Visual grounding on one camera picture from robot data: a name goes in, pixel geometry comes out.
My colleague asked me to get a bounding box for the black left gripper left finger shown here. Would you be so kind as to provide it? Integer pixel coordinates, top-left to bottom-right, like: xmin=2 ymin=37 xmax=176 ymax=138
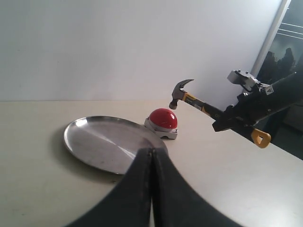
xmin=68 ymin=148 xmax=153 ymax=227

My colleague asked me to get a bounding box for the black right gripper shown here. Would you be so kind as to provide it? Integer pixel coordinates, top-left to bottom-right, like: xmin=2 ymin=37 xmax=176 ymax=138
xmin=213 ymin=86 xmax=284 ymax=139

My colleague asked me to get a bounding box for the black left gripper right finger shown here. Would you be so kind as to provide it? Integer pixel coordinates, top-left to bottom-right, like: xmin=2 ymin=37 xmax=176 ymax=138
xmin=151 ymin=148 xmax=241 ymax=227

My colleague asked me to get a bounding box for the black and yellow claw hammer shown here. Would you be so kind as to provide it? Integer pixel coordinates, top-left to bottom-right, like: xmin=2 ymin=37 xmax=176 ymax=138
xmin=169 ymin=79 xmax=271 ymax=148

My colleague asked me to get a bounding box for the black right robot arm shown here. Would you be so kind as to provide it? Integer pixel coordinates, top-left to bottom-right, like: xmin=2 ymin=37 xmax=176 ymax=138
xmin=213 ymin=71 xmax=303 ymax=146

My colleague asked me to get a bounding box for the red dome push button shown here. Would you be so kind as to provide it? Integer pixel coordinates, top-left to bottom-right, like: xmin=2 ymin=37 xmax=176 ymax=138
xmin=144 ymin=108 xmax=178 ymax=140

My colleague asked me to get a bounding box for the round stainless steel plate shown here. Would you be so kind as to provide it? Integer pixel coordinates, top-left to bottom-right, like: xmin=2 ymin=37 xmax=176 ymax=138
xmin=63 ymin=116 xmax=168 ymax=175

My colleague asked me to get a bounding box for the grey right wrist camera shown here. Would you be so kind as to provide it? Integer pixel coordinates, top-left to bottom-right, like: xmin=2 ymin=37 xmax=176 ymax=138
xmin=227 ymin=70 xmax=268 ymax=92

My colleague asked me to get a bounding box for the white window frame post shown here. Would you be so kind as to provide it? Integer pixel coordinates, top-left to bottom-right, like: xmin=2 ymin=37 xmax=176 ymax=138
xmin=250 ymin=0 xmax=291 ymax=76

